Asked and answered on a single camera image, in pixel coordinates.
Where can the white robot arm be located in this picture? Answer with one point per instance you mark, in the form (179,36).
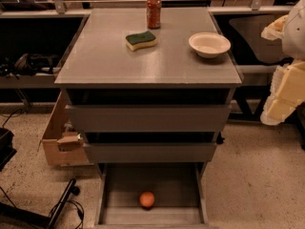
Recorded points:
(293,41)

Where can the cardboard box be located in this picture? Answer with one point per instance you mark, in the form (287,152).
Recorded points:
(62,147)

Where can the white bowl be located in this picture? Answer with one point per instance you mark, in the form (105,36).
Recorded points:
(209,44)

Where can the orange fruit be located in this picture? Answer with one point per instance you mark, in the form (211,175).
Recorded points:
(147,199)

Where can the grey drawer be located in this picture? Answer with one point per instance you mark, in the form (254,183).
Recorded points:
(148,110)
(149,147)
(179,199)

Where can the green yellow sponge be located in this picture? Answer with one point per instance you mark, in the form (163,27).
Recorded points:
(141,40)

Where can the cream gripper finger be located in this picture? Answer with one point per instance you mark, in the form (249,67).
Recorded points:
(275,29)
(287,92)

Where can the grey drawer cabinet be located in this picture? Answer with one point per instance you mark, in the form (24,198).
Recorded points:
(100,58)

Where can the black headphones on shelf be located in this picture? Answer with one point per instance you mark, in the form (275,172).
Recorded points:
(29,64)

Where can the red soda can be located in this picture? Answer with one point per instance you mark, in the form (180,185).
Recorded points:
(153,13)

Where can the grey bottom drawer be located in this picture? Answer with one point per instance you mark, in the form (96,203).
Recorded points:
(179,199)

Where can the black box at left edge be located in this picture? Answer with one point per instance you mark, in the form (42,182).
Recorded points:
(6,149)

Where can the grey middle drawer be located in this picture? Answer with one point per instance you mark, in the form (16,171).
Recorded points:
(149,147)

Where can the grey top drawer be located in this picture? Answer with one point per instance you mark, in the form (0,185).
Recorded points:
(148,110)

